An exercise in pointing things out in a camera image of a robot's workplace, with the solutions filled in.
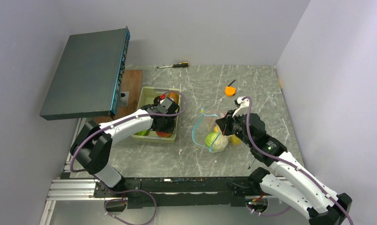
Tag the dark grey flat panel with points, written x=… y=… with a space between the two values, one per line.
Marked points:
x=88 y=78

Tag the green leaf toy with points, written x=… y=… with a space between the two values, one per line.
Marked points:
x=143 y=133

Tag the green plastic food bin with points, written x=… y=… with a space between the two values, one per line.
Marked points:
x=146 y=97

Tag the clear zip top bag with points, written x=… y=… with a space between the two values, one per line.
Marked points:
x=205 y=125

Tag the small metal bracket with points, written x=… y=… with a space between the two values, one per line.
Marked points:
x=123 y=100

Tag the dark purple fruit toy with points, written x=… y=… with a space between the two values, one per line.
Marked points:
x=157 y=100

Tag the yellow pepper slice toy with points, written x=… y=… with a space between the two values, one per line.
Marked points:
x=235 y=140

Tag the yellow black screwdriver far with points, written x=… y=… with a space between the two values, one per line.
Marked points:
x=178 y=65

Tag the brown wooden board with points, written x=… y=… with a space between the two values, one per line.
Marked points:
x=131 y=82

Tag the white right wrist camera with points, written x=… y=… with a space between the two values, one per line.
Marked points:
x=243 y=106

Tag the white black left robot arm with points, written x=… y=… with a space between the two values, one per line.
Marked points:
x=93 y=145

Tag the red apple toy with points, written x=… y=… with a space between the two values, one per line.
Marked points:
x=163 y=134

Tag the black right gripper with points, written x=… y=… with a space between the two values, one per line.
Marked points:
x=225 y=123

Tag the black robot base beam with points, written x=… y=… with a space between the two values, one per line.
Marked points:
x=184 y=191

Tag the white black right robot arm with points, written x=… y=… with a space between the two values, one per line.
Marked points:
x=283 y=176

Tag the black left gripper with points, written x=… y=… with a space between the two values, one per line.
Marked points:
x=169 y=127

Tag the aluminium frame rail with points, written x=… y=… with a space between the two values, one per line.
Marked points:
x=73 y=190

